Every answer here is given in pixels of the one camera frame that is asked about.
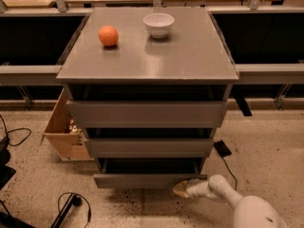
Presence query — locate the grey bottom drawer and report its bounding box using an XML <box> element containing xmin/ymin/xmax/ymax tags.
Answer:
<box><xmin>93</xmin><ymin>158</ymin><xmax>206</xmax><ymax>189</ymax></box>

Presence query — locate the grey metal rail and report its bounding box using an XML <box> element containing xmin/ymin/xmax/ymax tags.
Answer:
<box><xmin>0</xmin><ymin>66</ymin><xmax>61</xmax><ymax>86</ymax></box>
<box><xmin>235</xmin><ymin>64</ymin><xmax>304</xmax><ymax>85</ymax></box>

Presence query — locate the black stand with cable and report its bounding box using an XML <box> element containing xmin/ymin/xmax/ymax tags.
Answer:
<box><xmin>50</xmin><ymin>192</ymin><xmax>92</xmax><ymax>228</ymax></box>

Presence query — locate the white ceramic bowl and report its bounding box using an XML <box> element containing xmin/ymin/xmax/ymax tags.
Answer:
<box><xmin>143</xmin><ymin>13</ymin><xmax>175</xmax><ymax>38</ymax></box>

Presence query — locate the cardboard box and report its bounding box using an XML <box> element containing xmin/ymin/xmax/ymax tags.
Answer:
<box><xmin>44</xmin><ymin>90</ymin><xmax>91</xmax><ymax>161</ymax></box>

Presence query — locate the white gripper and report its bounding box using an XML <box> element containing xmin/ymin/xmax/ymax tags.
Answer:
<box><xmin>173</xmin><ymin>179</ymin><xmax>211</xmax><ymax>198</ymax></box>

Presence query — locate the grey drawer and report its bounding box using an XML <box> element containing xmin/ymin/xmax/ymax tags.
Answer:
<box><xmin>93</xmin><ymin>158</ymin><xmax>206</xmax><ymax>189</ymax></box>
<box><xmin>85</xmin><ymin>128</ymin><xmax>213</xmax><ymax>158</ymax></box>
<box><xmin>66</xmin><ymin>101</ymin><xmax>227</xmax><ymax>128</ymax></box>

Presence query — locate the orange fruit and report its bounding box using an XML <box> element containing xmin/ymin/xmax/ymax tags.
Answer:
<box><xmin>98</xmin><ymin>26</ymin><xmax>119</xmax><ymax>47</ymax></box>

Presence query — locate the black looped cable left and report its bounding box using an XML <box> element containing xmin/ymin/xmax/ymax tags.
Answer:
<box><xmin>0</xmin><ymin>114</ymin><xmax>32</xmax><ymax>147</ymax></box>

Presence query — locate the black power adapter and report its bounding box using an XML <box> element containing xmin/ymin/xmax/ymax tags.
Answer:
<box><xmin>214</xmin><ymin>141</ymin><xmax>232</xmax><ymax>158</ymax></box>

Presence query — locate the grey metal rail left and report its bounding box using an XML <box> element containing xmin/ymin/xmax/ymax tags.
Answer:
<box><xmin>0</xmin><ymin>66</ymin><xmax>61</xmax><ymax>86</ymax></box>

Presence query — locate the grey top drawer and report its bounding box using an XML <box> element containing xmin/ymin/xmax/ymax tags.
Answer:
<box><xmin>66</xmin><ymin>101</ymin><xmax>227</xmax><ymax>128</ymax></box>

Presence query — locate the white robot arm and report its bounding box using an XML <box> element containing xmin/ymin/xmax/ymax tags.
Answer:
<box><xmin>173</xmin><ymin>175</ymin><xmax>288</xmax><ymax>228</ymax></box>

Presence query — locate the grey metal rail right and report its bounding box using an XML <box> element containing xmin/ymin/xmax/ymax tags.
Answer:
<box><xmin>235</xmin><ymin>64</ymin><xmax>304</xmax><ymax>85</ymax></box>

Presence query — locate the grey middle drawer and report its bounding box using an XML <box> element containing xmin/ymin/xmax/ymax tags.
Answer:
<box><xmin>85</xmin><ymin>128</ymin><xmax>213</xmax><ymax>158</ymax></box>

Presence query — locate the grey drawer cabinet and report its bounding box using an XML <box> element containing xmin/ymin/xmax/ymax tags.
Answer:
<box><xmin>56</xmin><ymin>6</ymin><xmax>239</xmax><ymax>176</ymax></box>

